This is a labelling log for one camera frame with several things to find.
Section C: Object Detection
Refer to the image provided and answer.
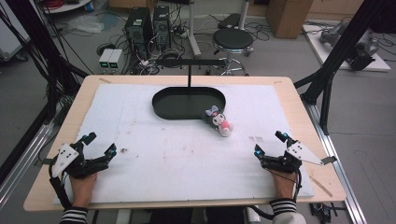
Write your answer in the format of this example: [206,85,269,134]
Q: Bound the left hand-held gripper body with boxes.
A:
[49,140,110,180]

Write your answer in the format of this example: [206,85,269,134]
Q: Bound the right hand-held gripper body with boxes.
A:
[261,139,338,175]

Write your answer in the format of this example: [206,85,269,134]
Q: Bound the black and pink plush toy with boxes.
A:
[202,105,234,138]

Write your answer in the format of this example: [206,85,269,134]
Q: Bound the black tray stand with bar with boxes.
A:
[151,58,227,121]

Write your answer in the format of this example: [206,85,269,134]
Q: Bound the person's right hand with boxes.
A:
[270,169,297,201]

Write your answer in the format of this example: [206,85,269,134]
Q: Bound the person's left hand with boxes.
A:
[68,172,98,209]

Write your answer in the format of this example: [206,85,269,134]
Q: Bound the thin wooden stick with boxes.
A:
[308,175,333,198]

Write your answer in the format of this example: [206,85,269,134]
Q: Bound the black parts on floor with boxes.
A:
[309,202,347,224]

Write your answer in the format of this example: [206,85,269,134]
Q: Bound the white table mat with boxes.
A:
[51,83,316,205]

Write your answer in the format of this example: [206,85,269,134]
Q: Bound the white power supply unit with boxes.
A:
[107,49,124,71]
[98,48,115,70]

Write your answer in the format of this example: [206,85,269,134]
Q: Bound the white floor board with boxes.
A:
[302,23,391,73]

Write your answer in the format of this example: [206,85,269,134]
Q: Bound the black round stool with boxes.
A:
[212,27,255,77]

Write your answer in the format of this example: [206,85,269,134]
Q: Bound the black robot device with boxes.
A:
[348,36,381,72]

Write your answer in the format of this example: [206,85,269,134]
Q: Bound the grey robot device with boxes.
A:
[319,22,347,45]

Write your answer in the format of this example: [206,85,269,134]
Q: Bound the clear plastic bag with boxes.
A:
[66,15,106,35]

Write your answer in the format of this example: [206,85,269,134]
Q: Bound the large black computer tower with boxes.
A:
[124,7,154,60]

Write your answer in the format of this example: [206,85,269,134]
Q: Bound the brown cardboard box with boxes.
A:
[265,0,315,40]

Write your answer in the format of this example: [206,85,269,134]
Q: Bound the slim black computer tower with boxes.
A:
[152,5,172,50]

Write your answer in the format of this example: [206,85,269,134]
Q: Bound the white desk leg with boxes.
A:
[186,0,203,58]

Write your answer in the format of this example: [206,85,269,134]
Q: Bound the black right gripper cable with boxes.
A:
[292,168,304,201]

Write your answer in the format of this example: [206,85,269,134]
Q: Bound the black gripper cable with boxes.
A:
[48,164,73,210]
[292,168,304,201]

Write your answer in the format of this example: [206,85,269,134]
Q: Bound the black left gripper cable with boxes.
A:
[48,164,73,210]

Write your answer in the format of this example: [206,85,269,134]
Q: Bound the aluminium rail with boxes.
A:
[0,122,55,209]
[304,102,368,224]

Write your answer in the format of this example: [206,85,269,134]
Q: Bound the thick black cable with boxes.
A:
[248,204,276,220]

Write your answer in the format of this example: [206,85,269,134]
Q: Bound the black metal frame strut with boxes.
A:
[293,0,387,135]
[6,0,90,125]

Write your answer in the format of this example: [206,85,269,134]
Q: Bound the tangle of floor cables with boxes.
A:
[124,27,191,76]

